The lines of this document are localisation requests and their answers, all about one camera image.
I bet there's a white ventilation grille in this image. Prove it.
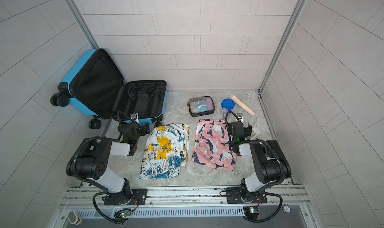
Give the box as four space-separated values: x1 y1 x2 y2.
77 207 245 219

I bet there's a white yellow blue patterned shirt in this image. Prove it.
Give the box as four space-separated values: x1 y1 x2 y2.
140 124 190 180

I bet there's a pink navy patterned garment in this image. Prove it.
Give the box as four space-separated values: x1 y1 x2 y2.
193 120 237 172

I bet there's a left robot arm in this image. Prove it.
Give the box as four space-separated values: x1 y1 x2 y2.
66 122 150 206

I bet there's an aluminium mounting rail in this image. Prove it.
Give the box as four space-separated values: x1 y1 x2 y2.
59 184 310 210

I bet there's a round blue white sticker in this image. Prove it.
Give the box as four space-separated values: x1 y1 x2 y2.
283 204 292 215

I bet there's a right circuit board with wires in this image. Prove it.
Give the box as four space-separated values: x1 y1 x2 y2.
243 207 260 221

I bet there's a clear black-trimmed toiletry pouch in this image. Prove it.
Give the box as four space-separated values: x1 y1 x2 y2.
187 96 215 117

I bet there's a beige wooden handle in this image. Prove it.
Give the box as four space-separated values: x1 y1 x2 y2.
229 94 255 116

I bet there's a clear jar with blue lid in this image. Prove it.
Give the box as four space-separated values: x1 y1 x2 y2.
221 98 236 120

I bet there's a circuit board with wires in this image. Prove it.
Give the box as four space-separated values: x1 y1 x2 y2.
243 207 260 221
114 209 133 220

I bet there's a small white remote control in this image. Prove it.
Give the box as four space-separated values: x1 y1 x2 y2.
250 128 261 140

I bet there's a left circuit board with wires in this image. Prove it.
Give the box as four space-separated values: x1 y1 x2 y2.
114 209 133 220

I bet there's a blue hard-shell suitcase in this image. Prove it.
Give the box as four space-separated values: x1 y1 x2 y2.
51 48 167 130

